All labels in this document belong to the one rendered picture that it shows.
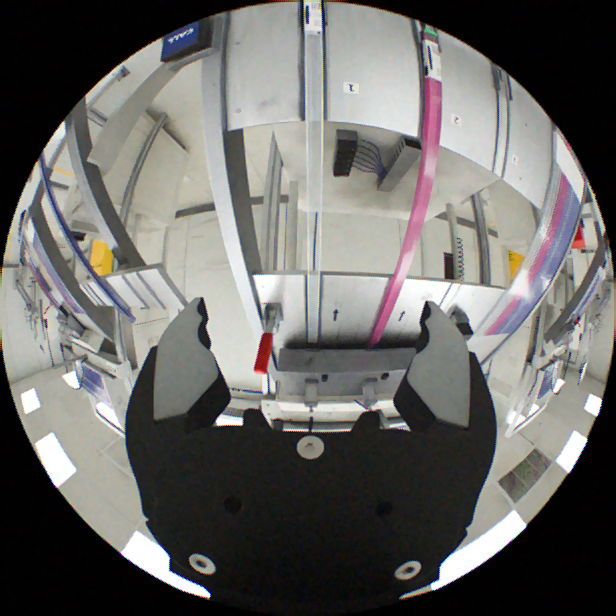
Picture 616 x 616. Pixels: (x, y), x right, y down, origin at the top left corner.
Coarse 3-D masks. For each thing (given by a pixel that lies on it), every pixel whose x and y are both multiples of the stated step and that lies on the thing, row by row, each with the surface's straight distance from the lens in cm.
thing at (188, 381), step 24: (192, 312) 11; (168, 336) 10; (192, 336) 9; (168, 360) 8; (192, 360) 8; (216, 360) 8; (168, 384) 7; (192, 384) 7; (216, 384) 7; (168, 408) 7; (192, 408) 6; (216, 408) 7
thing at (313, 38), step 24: (312, 0) 27; (312, 48) 21; (312, 72) 20; (312, 96) 19; (312, 120) 18; (312, 144) 18; (312, 168) 18; (312, 192) 19; (312, 216) 20; (312, 240) 21; (312, 264) 23; (312, 288) 25; (312, 312) 28; (312, 336) 33
